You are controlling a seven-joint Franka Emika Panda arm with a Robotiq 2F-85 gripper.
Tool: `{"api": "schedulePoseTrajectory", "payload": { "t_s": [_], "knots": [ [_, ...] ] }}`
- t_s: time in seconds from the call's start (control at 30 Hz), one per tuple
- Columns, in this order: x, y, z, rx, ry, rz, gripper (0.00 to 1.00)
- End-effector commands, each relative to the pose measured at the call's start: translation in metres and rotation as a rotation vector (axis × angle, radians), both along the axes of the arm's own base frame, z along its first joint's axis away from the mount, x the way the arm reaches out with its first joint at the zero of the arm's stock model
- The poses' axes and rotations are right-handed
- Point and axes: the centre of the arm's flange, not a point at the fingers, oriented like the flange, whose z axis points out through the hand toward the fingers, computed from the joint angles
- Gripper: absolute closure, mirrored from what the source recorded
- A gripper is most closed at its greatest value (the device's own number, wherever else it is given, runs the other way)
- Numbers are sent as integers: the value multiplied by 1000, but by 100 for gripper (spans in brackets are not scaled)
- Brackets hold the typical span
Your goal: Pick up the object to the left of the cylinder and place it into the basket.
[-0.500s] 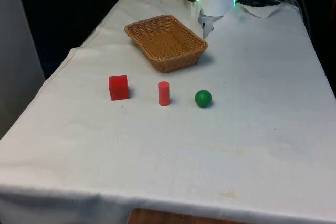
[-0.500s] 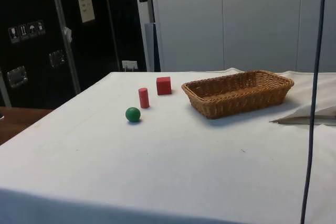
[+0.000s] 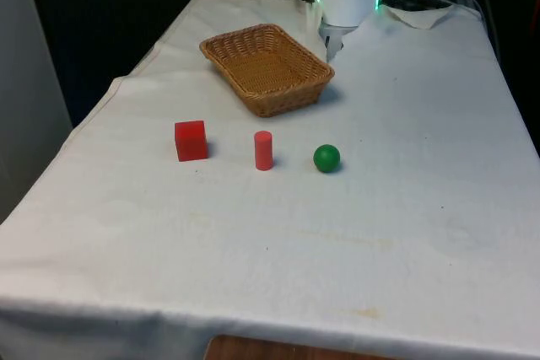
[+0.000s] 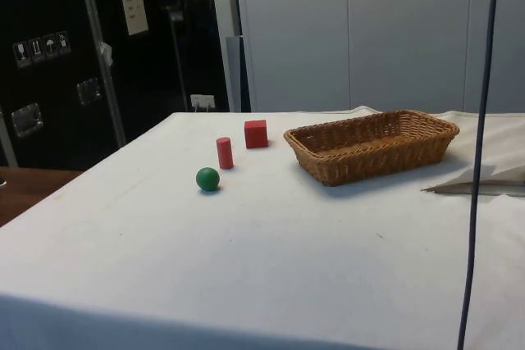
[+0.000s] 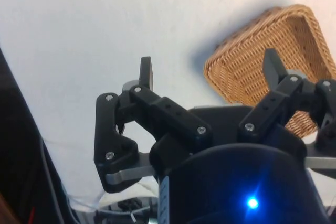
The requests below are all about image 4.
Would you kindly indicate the red cube block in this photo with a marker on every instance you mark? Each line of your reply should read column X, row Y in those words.
column 256, row 134

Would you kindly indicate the green ball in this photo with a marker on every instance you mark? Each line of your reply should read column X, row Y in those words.
column 207, row 179

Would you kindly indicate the brown wicker basket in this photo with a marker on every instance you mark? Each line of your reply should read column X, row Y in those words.
column 369, row 161

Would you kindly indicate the black cabinet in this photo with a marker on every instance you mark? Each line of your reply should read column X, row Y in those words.
column 49, row 5

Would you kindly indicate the red cylinder block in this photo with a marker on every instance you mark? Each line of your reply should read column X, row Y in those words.
column 225, row 153

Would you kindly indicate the pale grey lockers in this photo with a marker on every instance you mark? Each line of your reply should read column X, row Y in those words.
column 410, row 38

